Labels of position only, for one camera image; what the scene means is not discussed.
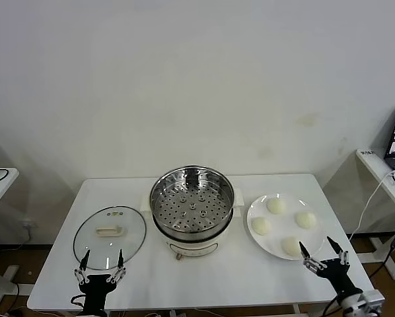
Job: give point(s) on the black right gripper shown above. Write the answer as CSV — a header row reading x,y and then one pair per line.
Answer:
x,y
336,274

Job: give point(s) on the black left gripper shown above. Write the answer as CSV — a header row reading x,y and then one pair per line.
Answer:
x,y
96,284

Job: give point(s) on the white steamed baozi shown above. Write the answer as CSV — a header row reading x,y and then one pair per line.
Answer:
x,y
261,226
276,206
305,219
290,246

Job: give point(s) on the stainless steel steamer basket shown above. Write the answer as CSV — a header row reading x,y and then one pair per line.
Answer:
x,y
197,211

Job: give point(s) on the round glass lid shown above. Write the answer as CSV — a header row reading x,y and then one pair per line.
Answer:
x,y
128,228

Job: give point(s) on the white round plate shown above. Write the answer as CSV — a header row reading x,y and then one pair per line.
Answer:
x,y
267,244

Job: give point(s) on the cream electric cooker pot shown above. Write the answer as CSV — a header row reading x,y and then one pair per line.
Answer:
x,y
197,244

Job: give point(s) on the white side table with label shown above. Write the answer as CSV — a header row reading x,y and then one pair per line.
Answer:
x,y
372,165

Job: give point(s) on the white wall socket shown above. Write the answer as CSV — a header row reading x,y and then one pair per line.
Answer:
x,y
29,224

